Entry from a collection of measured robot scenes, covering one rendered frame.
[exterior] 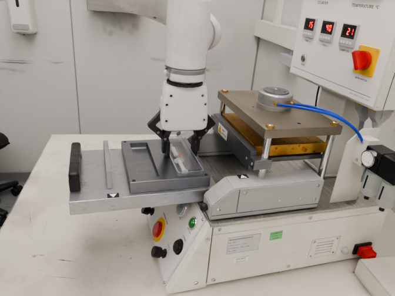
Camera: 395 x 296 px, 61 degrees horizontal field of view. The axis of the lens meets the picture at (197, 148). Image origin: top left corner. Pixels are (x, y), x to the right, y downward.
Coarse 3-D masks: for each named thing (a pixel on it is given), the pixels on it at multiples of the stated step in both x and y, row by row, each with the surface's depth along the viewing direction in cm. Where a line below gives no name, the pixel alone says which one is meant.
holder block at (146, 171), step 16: (128, 144) 80; (144, 144) 82; (160, 144) 81; (128, 160) 72; (144, 160) 76; (160, 160) 73; (128, 176) 67; (144, 176) 70; (160, 176) 67; (176, 176) 68; (192, 176) 68; (208, 176) 69
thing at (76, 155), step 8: (72, 144) 74; (80, 144) 75; (72, 152) 71; (80, 152) 72; (72, 160) 67; (80, 160) 70; (72, 168) 64; (80, 168) 68; (72, 176) 63; (72, 184) 64; (80, 184) 65
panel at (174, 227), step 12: (192, 204) 74; (156, 216) 88; (168, 216) 82; (192, 216) 72; (204, 216) 68; (168, 228) 79; (180, 228) 74; (192, 228) 69; (156, 240) 82; (168, 240) 77; (180, 240) 72; (192, 240) 68; (168, 252) 75; (180, 252) 71; (168, 264) 74; (168, 276) 72
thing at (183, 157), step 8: (176, 136) 84; (176, 144) 79; (184, 144) 80; (176, 152) 76; (184, 152) 76; (176, 160) 72; (184, 160) 72; (192, 160) 73; (176, 168) 69; (184, 168) 69; (192, 168) 69; (200, 168) 70
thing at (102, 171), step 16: (96, 160) 76; (112, 160) 77; (80, 176) 70; (96, 176) 70; (112, 176) 71; (80, 192) 64; (96, 192) 65; (112, 192) 65; (128, 192) 66; (144, 192) 66; (160, 192) 66; (176, 192) 67; (192, 192) 68; (80, 208) 62; (96, 208) 63; (112, 208) 64; (128, 208) 65
